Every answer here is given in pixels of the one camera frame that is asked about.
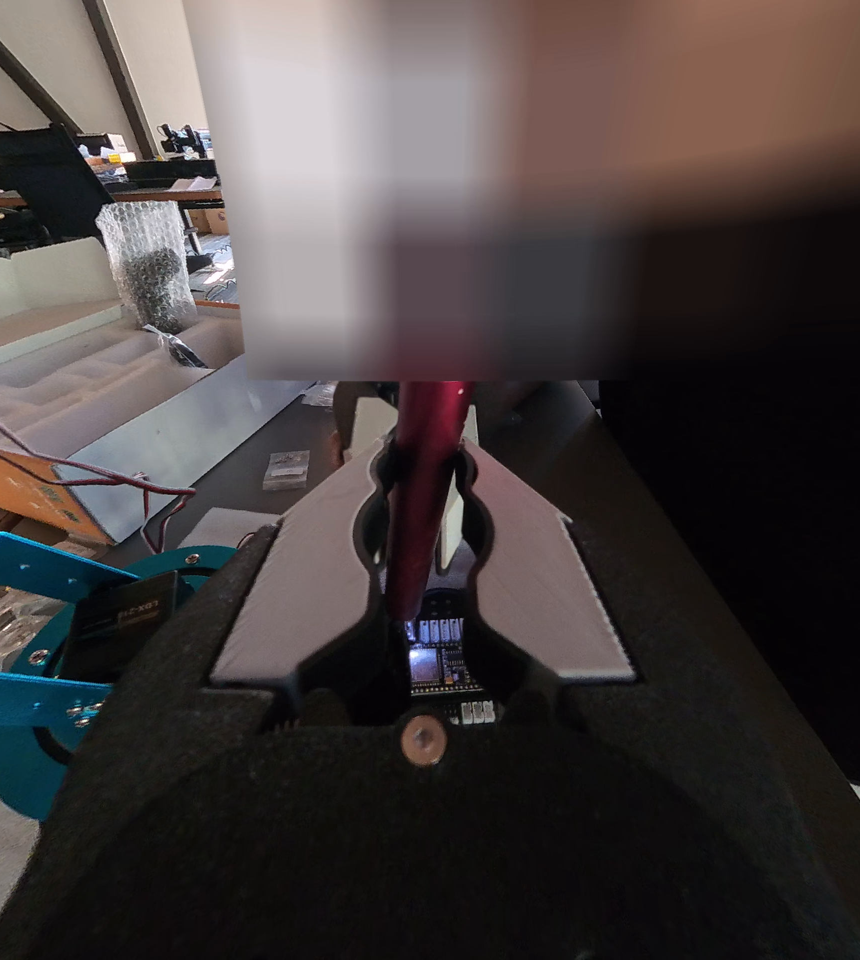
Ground black circuit board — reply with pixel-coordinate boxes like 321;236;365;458
406;591;509;727

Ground black servo motor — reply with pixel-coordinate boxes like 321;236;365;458
62;571;182;680

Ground white foam block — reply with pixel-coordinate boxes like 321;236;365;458
178;507;282;550

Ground white foam packing tray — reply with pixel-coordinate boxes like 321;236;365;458
0;237;245;460

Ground red and black servo wires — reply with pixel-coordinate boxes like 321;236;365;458
0;341;198;558

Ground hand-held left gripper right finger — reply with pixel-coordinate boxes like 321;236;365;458
451;438;639;682

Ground black plastic bag of parts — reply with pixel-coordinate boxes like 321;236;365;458
143;324;215;370

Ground red metal screwdriver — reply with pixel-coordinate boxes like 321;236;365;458
386;381;476;621

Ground bubble wrap bag of parts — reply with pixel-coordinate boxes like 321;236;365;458
95;201;198;335

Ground wooden background desk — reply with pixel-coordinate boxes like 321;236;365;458
0;177;224;211

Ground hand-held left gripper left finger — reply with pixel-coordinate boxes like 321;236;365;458
209;437;410;690

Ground orange cardboard box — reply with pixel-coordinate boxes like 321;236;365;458
0;438;116;547

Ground small clear bag of screws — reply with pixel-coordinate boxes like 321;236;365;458
262;451;311;492

